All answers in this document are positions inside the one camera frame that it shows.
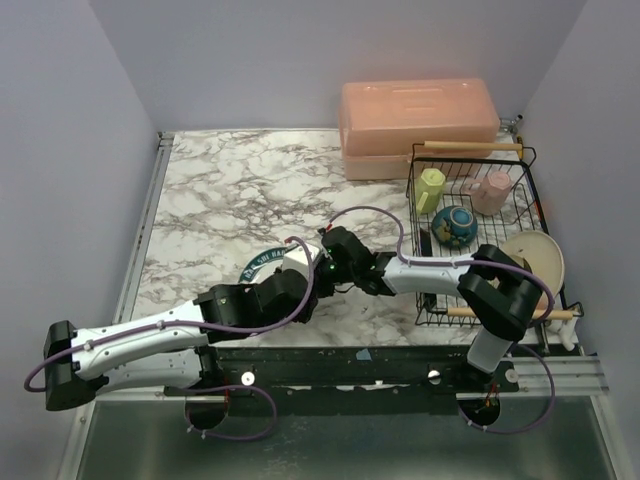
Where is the yellow-green ceramic mug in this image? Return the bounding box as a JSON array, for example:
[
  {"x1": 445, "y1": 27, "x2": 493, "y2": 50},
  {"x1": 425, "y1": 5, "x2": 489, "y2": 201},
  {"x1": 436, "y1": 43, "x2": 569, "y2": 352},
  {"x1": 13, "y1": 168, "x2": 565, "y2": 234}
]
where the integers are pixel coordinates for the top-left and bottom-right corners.
[{"x1": 414, "y1": 168, "x2": 446, "y2": 215}]

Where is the pink and cream plate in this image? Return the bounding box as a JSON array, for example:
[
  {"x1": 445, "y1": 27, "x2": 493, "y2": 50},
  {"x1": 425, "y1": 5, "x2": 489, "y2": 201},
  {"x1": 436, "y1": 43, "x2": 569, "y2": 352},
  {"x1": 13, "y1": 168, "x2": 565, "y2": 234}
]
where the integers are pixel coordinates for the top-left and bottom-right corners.
[{"x1": 500, "y1": 231, "x2": 565, "y2": 297}]

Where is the red rimmed cream plate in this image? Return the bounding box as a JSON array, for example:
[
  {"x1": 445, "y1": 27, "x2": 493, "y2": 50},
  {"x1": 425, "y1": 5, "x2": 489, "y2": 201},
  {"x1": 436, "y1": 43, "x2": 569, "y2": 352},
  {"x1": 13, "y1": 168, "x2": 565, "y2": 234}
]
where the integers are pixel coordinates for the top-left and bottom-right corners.
[{"x1": 419, "y1": 228, "x2": 437, "y2": 313}]

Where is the white plate teal lettered rim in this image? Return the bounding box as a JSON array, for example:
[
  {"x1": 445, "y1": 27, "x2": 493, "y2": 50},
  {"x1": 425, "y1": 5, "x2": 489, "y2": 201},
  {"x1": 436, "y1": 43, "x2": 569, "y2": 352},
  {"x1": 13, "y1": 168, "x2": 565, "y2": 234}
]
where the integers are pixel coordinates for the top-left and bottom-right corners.
[{"x1": 238, "y1": 247, "x2": 287, "y2": 284}]

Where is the dark bowl cream inside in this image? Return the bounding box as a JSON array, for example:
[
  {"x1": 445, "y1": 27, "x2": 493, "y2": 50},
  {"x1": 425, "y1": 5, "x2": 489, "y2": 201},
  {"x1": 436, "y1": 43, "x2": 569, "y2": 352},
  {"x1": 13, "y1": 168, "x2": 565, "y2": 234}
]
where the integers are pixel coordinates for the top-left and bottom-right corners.
[{"x1": 431, "y1": 205, "x2": 478, "y2": 249}]

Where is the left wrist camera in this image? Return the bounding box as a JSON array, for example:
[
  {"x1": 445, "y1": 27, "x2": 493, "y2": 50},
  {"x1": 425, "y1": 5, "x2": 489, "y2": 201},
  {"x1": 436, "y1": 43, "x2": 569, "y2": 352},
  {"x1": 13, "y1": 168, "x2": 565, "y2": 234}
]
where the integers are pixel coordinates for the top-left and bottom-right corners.
[{"x1": 280, "y1": 244, "x2": 321, "y2": 280}]

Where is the cream plate black patch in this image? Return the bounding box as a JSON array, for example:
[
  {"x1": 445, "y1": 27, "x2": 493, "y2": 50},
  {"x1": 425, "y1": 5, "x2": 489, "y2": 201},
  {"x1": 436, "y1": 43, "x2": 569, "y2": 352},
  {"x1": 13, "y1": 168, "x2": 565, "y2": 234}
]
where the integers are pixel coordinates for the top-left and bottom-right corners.
[{"x1": 509, "y1": 254, "x2": 532, "y2": 278}]

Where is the translucent pink storage box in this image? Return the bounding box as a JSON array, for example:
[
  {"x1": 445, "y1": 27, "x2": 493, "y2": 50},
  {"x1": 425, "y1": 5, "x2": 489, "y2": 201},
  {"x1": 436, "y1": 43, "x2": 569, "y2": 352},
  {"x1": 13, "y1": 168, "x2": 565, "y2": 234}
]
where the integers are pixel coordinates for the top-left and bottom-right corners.
[{"x1": 339, "y1": 78, "x2": 500, "y2": 180}]

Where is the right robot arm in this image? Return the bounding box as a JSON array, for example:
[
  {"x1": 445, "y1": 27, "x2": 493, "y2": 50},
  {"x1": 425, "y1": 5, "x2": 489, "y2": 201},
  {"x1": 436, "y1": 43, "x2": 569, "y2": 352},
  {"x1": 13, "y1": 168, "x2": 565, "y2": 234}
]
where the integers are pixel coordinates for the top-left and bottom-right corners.
[{"x1": 317, "y1": 227, "x2": 550, "y2": 374}]

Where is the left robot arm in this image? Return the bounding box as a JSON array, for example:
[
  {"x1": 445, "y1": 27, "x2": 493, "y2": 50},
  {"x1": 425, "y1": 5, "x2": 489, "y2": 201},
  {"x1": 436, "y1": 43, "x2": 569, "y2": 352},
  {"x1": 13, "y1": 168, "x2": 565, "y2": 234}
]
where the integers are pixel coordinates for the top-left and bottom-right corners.
[{"x1": 43, "y1": 269, "x2": 317, "y2": 411}]

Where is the pink ceramic mug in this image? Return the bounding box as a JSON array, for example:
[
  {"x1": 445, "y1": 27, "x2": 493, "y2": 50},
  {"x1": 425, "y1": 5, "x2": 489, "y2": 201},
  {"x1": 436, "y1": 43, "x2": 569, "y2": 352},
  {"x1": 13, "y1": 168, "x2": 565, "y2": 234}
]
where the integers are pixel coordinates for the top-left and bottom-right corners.
[{"x1": 467, "y1": 171, "x2": 513, "y2": 216}]

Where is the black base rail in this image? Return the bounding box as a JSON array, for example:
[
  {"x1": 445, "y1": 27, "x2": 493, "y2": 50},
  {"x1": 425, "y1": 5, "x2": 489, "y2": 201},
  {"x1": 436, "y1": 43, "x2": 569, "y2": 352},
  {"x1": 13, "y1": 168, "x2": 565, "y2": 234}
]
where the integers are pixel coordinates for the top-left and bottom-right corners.
[{"x1": 165, "y1": 346, "x2": 519, "y2": 416}]

